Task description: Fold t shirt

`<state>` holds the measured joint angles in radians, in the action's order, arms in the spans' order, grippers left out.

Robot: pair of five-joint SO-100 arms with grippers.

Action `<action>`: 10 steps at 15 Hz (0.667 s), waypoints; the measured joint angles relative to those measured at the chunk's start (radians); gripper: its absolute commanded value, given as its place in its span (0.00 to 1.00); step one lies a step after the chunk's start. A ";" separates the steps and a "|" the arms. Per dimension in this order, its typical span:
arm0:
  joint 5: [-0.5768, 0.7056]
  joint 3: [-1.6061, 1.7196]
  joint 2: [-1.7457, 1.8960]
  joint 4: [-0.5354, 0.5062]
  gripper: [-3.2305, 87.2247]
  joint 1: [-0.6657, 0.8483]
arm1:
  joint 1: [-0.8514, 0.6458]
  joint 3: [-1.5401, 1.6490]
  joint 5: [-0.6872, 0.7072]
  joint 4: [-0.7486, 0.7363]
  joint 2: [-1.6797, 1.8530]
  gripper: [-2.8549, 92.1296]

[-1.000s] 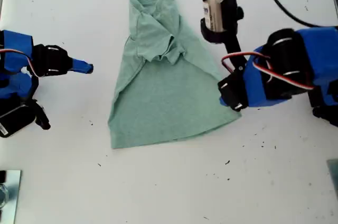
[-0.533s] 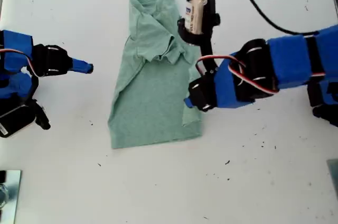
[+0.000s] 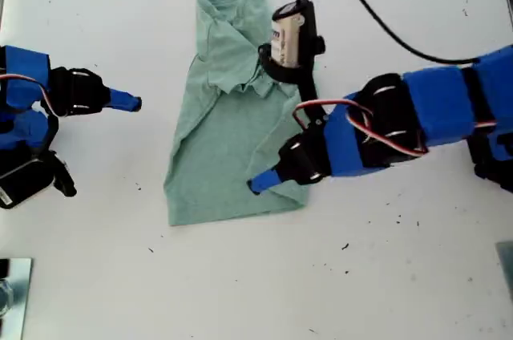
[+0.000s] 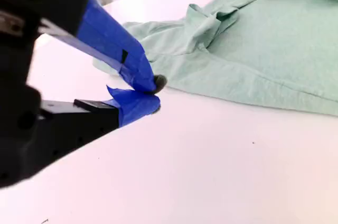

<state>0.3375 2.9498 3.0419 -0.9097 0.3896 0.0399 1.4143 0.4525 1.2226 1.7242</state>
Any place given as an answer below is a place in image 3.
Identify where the mint green t-shirt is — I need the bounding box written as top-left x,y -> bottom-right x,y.
163,0 -> 310,228

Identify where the shiny metal plate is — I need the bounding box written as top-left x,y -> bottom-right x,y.
0,257 -> 33,340

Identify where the red white servo wire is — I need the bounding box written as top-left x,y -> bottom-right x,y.
0,73 -> 58,117
346,113 -> 429,156
291,98 -> 374,120

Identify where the black camera stalk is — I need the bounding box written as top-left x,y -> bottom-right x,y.
30,113 -> 78,199
257,33 -> 326,123

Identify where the black camera box beige label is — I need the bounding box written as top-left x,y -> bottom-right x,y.
271,0 -> 318,69

